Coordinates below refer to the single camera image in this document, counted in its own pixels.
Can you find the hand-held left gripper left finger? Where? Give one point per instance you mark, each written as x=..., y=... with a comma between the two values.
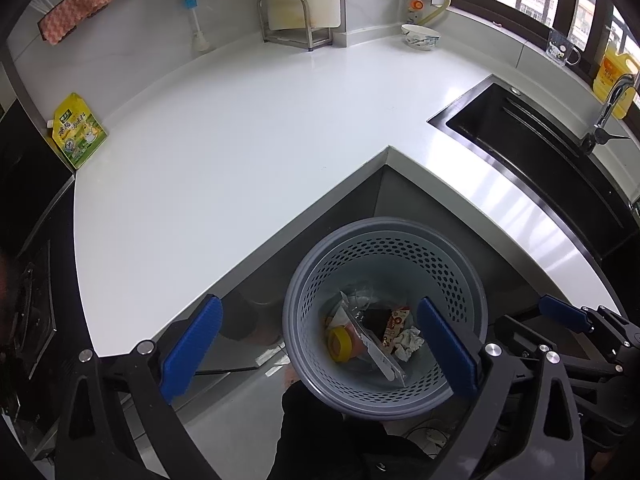
x=192, y=347

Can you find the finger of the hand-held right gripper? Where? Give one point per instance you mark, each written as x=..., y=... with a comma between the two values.
x=520, y=335
x=565, y=311

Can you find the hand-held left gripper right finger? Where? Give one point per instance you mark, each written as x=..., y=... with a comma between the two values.
x=447, y=347

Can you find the clear printed wrapper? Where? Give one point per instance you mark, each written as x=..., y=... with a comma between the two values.
x=410, y=344

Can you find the red white snack wrapper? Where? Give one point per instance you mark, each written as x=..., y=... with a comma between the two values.
x=397, y=322

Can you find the clear toothbrush package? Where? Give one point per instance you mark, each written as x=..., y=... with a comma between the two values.
x=385, y=360

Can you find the black cloth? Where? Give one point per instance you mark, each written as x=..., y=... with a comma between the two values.
x=375, y=320

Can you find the clear plastic lid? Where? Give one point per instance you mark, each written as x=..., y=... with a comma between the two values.
x=360, y=297

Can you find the grey perforated waste basket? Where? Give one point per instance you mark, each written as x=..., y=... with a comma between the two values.
x=310, y=300

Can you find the person's dark clothed leg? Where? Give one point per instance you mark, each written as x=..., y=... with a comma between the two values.
x=325, y=440

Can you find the black kitchen sink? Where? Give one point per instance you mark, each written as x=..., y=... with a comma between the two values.
x=530, y=155

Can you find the black stove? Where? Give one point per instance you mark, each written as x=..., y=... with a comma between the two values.
x=30, y=240

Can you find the chrome faucet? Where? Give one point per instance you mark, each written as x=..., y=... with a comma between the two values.
x=607, y=110

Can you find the yellow oil bottle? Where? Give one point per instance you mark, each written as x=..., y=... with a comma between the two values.
x=612, y=77

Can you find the green yellow spout pouch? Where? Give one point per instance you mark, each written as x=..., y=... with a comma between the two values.
x=80, y=132

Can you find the clear glass mug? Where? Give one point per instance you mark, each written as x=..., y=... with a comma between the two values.
x=561, y=50

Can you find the white patterned ceramic bowl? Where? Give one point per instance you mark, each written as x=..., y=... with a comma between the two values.
x=420, y=39

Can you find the white blue bottle brush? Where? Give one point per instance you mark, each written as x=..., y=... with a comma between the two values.
x=197, y=30

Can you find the steel board rack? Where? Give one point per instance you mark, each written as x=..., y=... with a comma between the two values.
x=310, y=35

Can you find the white orange knob fitting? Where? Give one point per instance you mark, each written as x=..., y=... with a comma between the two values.
x=414, y=6

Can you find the pink wavy sponge cloth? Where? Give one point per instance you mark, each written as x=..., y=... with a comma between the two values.
x=75, y=10

